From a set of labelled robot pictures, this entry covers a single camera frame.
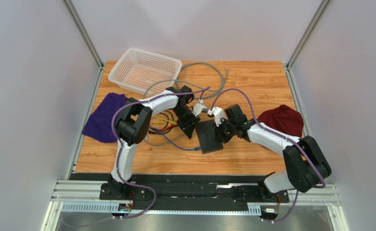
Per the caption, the black network switch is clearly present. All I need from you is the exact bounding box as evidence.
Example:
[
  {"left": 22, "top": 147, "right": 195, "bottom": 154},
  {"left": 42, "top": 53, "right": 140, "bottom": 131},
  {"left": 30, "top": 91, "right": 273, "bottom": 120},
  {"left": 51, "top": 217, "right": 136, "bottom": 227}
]
[{"left": 195, "top": 120, "right": 223, "bottom": 154}]

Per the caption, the blue ethernet cable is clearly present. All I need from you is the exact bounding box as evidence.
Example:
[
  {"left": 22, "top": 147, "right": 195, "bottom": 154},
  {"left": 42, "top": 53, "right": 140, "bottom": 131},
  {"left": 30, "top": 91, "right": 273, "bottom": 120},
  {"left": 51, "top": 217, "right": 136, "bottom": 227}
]
[{"left": 149, "top": 126, "right": 202, "bottom": 151}]

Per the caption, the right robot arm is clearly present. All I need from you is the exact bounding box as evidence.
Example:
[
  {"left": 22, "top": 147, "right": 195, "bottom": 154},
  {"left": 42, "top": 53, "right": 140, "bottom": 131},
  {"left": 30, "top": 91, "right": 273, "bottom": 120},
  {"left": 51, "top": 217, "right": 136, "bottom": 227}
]
[{"left": 207, "top": 104, "right": 332, "bottom": 201}]

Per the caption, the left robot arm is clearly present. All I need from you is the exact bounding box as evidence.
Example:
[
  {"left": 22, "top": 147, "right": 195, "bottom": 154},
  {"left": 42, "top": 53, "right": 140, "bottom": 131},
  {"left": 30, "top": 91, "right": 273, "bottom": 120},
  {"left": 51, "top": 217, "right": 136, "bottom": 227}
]
[{"left": 100, "top": 86, "right": 200, "bottom": 200}]

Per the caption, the dark red cloth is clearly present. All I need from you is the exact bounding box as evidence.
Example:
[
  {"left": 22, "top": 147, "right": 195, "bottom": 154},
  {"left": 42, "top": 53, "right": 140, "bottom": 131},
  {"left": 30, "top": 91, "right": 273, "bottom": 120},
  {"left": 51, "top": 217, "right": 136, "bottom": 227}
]
[{"left": 258, "top": 104, "right": 304, "bottom": 138}]

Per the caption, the white perforated plastic basket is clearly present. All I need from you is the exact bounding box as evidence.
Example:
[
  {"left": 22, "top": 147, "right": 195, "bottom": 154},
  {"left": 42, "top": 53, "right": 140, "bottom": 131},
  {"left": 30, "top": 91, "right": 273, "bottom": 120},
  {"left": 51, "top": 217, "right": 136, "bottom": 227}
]
[{"left": 108, "top": 48, "right": 182, "bottom": 95}]

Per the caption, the purple cloth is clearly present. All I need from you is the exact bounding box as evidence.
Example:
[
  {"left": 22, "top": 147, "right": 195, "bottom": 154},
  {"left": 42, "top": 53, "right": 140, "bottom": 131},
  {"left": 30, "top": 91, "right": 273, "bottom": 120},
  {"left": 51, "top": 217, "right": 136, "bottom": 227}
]
[{"left": 81, "top": 92, "right": 127, "bottom": 143}]

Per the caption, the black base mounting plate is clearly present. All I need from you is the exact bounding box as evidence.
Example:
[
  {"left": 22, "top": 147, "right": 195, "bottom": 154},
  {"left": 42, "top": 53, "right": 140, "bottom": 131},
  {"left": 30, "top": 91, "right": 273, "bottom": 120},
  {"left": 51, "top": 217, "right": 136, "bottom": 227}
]
[{"left": 99, "top": 182, "right": 290, "bottom": 203}]

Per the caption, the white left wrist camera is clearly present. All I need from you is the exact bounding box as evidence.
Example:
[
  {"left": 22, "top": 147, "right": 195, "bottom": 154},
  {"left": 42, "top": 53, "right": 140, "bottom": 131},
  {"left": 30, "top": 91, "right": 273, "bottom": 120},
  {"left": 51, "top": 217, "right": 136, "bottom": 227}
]
[{"left": 192, "top": 99, "right": 209, "bottom": 116}]

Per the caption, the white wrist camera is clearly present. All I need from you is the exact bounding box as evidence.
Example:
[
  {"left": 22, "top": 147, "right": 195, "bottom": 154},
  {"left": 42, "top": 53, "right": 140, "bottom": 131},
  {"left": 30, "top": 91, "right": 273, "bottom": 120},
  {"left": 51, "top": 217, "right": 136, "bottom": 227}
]
[
  {"left": 207, "top": 107, "right": 224, "bottom": 127},
  {"left": 192, "top": 99, "right": 209, "bottom": 116}
]

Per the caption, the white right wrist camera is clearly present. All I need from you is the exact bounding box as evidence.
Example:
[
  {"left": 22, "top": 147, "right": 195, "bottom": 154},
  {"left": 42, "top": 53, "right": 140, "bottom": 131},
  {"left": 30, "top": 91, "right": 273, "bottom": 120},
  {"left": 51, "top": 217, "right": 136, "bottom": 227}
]
[{"left": 207, "top": 107, "right": 224, "bottom": 127}]

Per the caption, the red ethernet cable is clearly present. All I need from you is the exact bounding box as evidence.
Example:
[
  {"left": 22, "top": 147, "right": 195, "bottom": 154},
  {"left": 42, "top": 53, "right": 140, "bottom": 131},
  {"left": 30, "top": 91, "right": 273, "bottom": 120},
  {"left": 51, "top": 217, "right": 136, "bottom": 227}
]
[{"left": 150, "top": 120, "right": 179, "bottom": 134}]

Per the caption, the black ethernet cable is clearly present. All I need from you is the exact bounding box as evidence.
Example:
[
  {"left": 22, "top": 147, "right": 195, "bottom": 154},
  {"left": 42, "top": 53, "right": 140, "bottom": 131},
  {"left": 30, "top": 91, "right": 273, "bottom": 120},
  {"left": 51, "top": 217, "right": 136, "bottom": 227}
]
[{"left": 149, "top": 110, "right": 177, "bottom": 135}]

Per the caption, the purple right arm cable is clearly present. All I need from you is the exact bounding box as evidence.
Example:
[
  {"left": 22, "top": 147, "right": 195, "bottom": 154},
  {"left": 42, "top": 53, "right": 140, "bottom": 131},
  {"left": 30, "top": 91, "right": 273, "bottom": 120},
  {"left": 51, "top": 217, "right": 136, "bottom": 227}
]
[{"left": 209, "top": 88, "right": 327, "bottom": 224}]

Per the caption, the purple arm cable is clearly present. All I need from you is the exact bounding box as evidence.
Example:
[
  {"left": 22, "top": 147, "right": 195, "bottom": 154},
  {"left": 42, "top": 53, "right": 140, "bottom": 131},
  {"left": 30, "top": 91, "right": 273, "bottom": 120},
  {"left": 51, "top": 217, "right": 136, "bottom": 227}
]
[
  {"left": 209, "top": 88, "right": 327, "bottom": 224},
  {"left": 111, "top": 86, "right": 211, "bottom": 220}
]

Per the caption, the long grey coiled cable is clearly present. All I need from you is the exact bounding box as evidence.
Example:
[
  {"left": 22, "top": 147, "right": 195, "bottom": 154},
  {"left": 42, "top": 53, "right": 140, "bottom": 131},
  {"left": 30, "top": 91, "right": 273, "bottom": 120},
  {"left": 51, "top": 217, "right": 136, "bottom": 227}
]
[{"left": 142, "top": 61, "right": 229, "bottom": 100}]

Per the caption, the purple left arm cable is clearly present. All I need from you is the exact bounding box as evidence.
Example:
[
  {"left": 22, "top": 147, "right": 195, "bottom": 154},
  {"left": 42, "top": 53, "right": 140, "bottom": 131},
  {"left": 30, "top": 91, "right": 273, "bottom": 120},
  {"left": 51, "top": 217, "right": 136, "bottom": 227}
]
[{"left": 111, "top": 86, "right": 211, "bottom": 220}]

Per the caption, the aluminium frame rail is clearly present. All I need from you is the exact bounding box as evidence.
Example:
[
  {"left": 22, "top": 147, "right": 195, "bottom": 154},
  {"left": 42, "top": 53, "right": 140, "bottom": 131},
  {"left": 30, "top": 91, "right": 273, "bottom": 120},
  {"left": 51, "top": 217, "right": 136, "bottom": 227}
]
[{"left": 51, "top": 180, "right": 340, "bottom": 216}]

